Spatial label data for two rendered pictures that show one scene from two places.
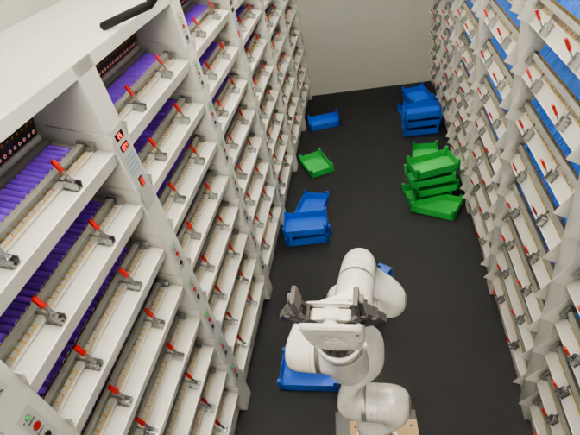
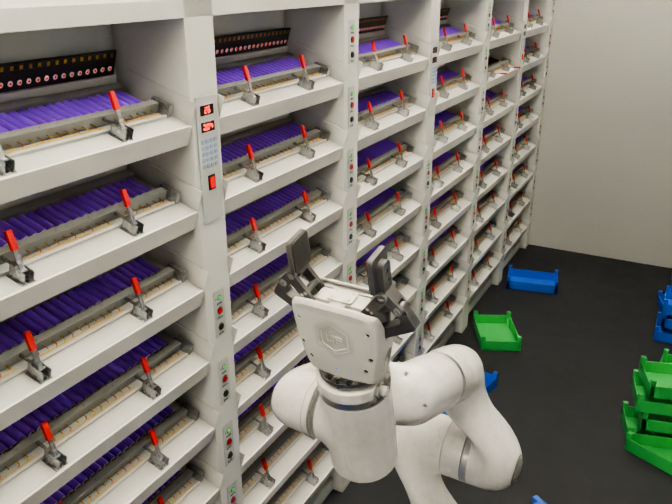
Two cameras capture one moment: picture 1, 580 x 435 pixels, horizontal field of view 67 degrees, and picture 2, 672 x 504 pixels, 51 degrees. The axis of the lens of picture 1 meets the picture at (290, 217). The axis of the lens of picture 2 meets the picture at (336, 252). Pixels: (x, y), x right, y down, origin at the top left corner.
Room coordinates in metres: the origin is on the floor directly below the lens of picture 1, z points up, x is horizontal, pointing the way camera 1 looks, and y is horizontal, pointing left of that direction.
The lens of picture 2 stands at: (-0.21, -0.15, 1.80)
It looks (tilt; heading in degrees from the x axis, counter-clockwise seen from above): 22 degrees down; 11
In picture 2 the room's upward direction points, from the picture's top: straight up
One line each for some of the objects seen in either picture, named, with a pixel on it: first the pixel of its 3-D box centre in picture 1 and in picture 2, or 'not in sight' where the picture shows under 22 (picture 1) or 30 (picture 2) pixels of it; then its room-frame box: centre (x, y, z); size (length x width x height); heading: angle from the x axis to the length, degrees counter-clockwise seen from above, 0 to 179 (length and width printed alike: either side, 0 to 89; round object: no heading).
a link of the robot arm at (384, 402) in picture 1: (382, 411); not in sight; (0.70, -0.14, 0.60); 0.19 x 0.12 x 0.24; 71
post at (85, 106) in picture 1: (167, 286); (191, 362); (1.24, 0.52, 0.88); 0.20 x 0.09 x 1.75; 74
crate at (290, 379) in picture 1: (309, 368); not in sight; (1.28, 0.09, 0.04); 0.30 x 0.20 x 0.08; 74
